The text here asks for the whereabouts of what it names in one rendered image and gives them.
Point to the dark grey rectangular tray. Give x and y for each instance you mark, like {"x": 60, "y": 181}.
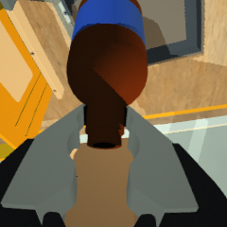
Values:
{"x": 174, "y": 29}

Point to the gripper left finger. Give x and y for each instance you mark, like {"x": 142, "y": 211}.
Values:
{"x": 40, "y": 175}

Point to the brown bottle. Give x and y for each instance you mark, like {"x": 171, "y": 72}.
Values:
{"x": 107, "y": 66}

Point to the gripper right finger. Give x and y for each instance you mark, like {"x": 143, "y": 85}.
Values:
{"x": 165, "y": 181}

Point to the yellow bottle crate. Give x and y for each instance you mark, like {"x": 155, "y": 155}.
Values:
{"x": 24, "y": 92}

